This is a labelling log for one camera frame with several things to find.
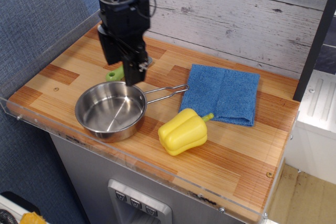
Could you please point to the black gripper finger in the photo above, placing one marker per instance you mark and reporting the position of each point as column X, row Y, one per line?
column 111, row 46
column 138, row 57

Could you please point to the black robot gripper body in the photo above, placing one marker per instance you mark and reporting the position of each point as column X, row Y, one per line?
column 125, row 22

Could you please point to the stainless steel pan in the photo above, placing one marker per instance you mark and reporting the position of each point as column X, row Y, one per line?
column 112, row 111

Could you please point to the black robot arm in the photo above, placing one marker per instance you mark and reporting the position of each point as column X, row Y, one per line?
column 121, row 35

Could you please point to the blue folded towel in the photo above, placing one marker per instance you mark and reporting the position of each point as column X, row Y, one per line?
column 230, row 95

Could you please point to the yellow toy bell pepper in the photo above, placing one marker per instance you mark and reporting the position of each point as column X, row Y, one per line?
column 185, row 131

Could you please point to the clear acrylic table guard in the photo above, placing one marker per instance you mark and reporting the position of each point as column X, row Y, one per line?
column 228, row 179

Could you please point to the grey cabinet with dispenser panel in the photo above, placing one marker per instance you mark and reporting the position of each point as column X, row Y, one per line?
column 112, row 193

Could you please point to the white toy sink counter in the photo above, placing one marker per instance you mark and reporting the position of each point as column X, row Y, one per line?
column 311, row 148

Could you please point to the green handled grey spatula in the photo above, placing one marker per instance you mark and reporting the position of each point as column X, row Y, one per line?
column 115, row 74

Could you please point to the black vertical post right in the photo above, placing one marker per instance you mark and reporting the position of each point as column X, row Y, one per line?
column 324, row 24

